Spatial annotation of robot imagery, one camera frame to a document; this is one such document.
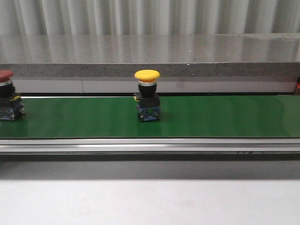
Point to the green conveyor belt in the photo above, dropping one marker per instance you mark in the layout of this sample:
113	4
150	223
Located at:
182	116

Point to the grey speckled stone counter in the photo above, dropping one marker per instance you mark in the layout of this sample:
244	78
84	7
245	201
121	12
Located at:
63	56

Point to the white pleated curtain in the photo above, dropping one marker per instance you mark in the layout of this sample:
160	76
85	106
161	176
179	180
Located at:
148	17

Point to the aluminium conveyor front rail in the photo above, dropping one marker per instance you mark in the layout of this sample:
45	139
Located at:
149	145

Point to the white conveyor back rail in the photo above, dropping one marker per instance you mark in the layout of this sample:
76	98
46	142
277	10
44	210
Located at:
164	85

